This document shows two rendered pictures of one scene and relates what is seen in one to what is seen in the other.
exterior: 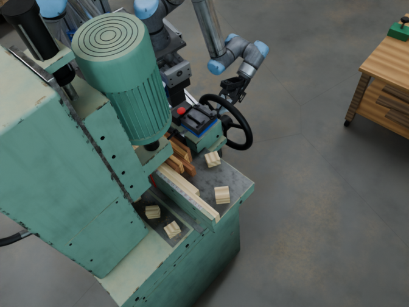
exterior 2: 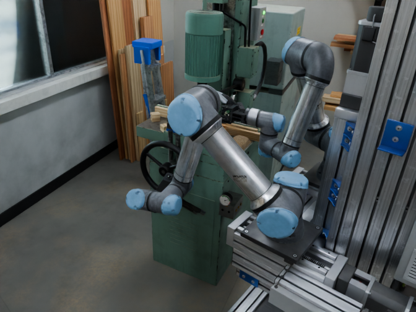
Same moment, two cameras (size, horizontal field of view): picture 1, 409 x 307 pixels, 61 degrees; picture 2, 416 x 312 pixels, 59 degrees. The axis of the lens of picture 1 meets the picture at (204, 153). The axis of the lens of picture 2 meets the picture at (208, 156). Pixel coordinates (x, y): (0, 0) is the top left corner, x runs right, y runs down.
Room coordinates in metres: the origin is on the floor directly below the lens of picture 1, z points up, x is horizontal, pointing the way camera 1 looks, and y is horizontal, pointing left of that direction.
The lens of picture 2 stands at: (2.28, -0.59, 1.67)
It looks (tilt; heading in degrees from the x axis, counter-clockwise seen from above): 28 degrees down; 154
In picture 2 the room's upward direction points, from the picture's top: 3 degrees clockwise
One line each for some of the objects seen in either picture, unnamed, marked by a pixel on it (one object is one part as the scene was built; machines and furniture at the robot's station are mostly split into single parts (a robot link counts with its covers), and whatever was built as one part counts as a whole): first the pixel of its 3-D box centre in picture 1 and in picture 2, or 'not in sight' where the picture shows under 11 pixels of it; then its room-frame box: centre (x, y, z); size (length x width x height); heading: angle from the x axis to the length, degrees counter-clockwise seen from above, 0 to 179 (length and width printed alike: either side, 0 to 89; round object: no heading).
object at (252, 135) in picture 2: (143, 150); (216, 127); (0.74, 0.22, 0.92); 0.55 x 0.02 x 0.04; 38
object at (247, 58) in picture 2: not in sight; (247, 61); (0.65, 0.43, 1.22); 0.09 x 0.08 x 0.15; 128
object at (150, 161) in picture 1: (150, 156); not in sight; (0.65, 0.18, 0.99); 0.14 x 0.07 x 0.09; 128
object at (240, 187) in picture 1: (182, 150); (191, 139); (0.74, 0.08, 0.87); 0.61 x 0.30 x 0.06; 38
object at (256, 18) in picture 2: not in sight; (256, 23); (0.58, 0.50, 1.40); 0.10 x 0.06 x 0.16; 128
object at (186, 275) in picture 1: (165, 241); (206, 200); (0.59, 0.26, 0.35); 0.58 x 0.45 x 0.71; 128
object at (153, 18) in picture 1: (148, 11); (288, 192); (1.46, 0.13, 0.98); 0.13 x 0.12 x 0.14; 132
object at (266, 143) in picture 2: not in sight; (270, 144); (1.13, 0.28, 0.99); 0.11 x 0.08 x 0.11; 3
